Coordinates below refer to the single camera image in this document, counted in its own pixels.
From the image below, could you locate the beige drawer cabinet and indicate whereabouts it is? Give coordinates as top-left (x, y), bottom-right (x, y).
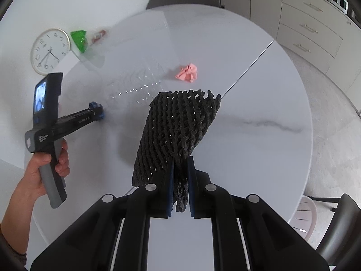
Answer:
top-left (275, 0), bottom-right (361, 91)

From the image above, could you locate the pink white trash bin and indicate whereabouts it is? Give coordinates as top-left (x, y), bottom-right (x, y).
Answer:
top-left (289, 196), bottom-right (317, 241)

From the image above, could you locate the round white wall clock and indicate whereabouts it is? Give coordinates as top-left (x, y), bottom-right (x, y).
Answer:
top-left (30, 28), bottom-right (71, 76)

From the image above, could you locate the red snack packet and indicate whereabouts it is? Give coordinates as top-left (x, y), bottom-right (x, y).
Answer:
top-left (91, 29), bottom-right (107, 43)

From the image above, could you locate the clear plastic bottle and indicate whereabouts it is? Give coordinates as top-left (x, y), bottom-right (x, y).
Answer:
top-left (105, 64), bottom-right (165, 110)

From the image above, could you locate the green plastic bag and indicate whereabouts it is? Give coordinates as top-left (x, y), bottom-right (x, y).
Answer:
top-left (70, 30), bottom-right (88, 53)

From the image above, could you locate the left forearm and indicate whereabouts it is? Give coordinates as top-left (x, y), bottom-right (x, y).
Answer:
top-left (1, 182), bottom-right (35, 255)

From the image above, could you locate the pink paper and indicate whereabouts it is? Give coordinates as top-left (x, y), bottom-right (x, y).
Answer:
top-left (175, 63), bottom-right (198, 83)

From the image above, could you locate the black foam net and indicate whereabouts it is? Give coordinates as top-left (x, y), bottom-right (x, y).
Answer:
top-left (129, 90), bottom-right (222, 218)

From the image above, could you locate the person's left hand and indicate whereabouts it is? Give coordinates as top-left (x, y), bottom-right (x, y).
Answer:
top-left (16, 139), bottom-right (70, 200)

